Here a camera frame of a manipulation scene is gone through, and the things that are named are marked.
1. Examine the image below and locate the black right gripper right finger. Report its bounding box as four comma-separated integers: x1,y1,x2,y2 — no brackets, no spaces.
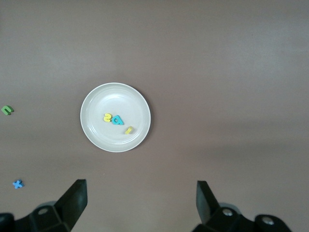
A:
193,180,293,232

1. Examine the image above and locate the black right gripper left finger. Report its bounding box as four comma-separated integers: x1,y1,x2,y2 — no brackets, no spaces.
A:
0,178,88,232

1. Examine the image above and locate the teal foam letter b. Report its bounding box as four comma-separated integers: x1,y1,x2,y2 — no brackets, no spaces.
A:
111,114,124,126

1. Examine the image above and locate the beige round plate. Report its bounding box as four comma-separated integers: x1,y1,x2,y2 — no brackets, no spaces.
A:
80,82,152,153

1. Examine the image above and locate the green foam letter n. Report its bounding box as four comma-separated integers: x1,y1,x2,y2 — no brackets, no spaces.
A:
0,105,14,116

